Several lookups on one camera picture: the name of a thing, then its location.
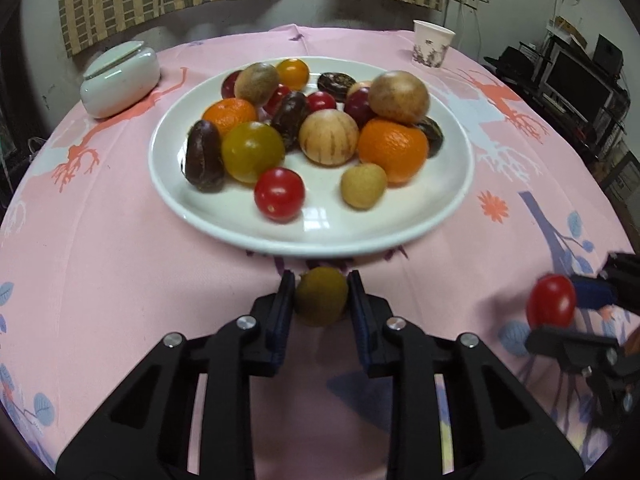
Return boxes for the pink printed tablecloth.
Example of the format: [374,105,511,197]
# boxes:
[0,22,640,480]

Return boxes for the pale striped pepino melon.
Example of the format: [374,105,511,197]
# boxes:
[298,109,360,167]
[233,62,281,108]

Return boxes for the dark purple tomato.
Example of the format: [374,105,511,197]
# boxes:
[342,87,376,131]
[221,70,243,100]

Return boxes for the pale green lidded ceramic jar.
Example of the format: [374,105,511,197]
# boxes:
[80,41,162,119]

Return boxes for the tan round passion fruit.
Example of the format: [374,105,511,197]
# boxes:
[368,70,431,126]

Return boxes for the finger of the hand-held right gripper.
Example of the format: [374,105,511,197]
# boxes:
[570,252,640,310]
[525,326,640,378]

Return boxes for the white patterned paper cup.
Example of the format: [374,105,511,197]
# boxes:
[411,20,457,68]

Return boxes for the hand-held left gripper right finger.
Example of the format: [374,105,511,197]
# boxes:
[347,270,586,480]

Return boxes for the small cardboard box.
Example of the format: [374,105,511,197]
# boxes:
[547,17,588,46]

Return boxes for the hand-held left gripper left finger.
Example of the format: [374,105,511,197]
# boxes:
[56,270,297,480]

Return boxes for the small yellow round fruit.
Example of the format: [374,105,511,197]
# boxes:
[340,163,389,209]
[293,266,350,327]

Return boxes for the computer monitor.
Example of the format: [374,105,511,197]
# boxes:
[542,50,615,121]

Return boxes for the white oval plate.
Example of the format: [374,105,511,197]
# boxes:
[148,55,475,257]

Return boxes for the dark brown wrinkled fruit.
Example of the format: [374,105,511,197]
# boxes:
[414,116,445,158]
[185,120,227,194]
[270,91,311,152]
[317,72,358,103]

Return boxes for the yellow-green tomato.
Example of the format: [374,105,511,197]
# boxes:
[221,121,286,184]

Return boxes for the black electronic device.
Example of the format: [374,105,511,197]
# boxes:
[485,45,543,81]

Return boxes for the orange mandarin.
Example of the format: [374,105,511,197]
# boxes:
[201,97,259,133]
[357,117,431,185]

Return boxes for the black speaker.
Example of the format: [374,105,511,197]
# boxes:
[595,34,625,73]

